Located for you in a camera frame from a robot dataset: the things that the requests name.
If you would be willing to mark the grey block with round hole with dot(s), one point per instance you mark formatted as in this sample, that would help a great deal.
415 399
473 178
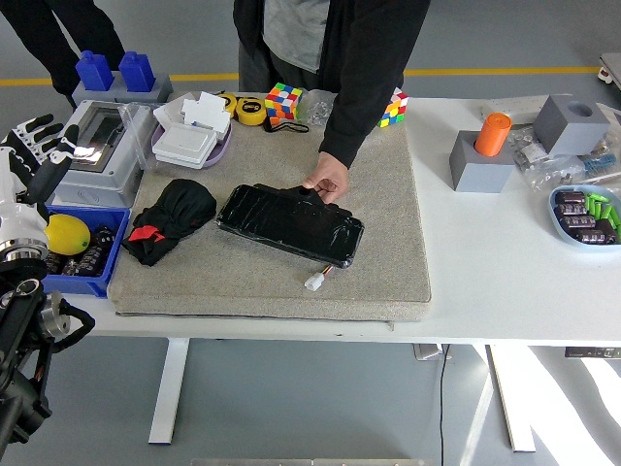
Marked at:
567 128

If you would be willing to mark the purple tray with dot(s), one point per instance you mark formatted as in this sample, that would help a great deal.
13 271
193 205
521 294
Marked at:
218 153

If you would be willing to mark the person's left hand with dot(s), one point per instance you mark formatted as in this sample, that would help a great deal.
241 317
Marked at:
332 175

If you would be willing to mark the grey two-slot base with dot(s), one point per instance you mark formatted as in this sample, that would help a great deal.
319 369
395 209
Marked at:
162 89

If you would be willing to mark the yellow tape measure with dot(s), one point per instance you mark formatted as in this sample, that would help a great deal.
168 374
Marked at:
250 110
227 103

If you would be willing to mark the green battery cell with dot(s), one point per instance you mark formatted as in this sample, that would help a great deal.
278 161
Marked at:
615 217
591 204
605 212
600 199

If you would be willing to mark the black rag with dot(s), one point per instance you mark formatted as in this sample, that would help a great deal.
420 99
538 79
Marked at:
179 204

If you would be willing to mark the blue plastic bin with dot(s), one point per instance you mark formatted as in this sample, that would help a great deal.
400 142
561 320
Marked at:
114 262

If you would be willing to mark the white small plates pile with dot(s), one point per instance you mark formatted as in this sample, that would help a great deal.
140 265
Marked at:
204 109

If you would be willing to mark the clear bag of metal parts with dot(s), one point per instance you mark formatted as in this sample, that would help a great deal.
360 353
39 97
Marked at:
548 170

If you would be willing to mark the clear bag of screws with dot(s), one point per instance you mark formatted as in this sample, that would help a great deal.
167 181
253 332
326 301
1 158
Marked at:
315 109

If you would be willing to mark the black glossy panel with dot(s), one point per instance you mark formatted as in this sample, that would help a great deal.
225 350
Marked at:
291 228

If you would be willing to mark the white table leg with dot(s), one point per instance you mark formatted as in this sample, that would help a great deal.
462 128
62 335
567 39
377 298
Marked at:
514 398
167 393

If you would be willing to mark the orange cylinder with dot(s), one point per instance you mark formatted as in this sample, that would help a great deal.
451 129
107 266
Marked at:
492 133

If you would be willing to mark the grey block holding cylinder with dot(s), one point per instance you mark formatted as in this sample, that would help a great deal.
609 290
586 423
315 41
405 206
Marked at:
478 175

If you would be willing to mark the grey under-table box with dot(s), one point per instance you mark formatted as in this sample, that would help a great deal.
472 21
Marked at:
429 351

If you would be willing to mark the person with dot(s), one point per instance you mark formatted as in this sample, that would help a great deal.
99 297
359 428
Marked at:
359 58
58 34

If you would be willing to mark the grey electrical enclosure box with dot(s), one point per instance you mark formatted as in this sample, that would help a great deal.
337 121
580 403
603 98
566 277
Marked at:
97 184

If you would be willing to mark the colourful puzzle cube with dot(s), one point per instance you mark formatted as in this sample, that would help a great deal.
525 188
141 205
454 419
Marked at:
284 99
393 110

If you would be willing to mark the blue bottle-shaped block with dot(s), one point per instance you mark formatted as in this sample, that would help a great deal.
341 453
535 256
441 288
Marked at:
137 72
94 70

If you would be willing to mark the black table control panel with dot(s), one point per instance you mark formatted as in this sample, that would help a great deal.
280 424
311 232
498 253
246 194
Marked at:
592 353

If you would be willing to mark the white switch plate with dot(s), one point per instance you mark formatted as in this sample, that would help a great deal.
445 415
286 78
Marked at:
182 143

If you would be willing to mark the grey-brown mat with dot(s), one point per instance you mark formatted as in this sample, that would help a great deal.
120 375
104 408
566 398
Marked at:
378 242

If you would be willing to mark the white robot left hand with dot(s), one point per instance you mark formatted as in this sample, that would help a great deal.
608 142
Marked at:
14 213

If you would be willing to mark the clear bag of blue resistors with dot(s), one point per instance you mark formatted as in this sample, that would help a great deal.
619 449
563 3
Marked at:
601 162

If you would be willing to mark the yellow lemon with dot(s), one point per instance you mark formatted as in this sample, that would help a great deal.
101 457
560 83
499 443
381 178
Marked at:
68 235

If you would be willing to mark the clear empty plastic bag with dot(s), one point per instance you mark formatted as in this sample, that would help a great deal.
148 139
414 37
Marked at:
138 141

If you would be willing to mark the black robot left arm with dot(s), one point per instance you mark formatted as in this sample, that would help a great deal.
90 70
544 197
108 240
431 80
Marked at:
19 349

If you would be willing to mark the light blue dish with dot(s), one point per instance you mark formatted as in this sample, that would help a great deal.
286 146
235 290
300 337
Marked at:
563 238

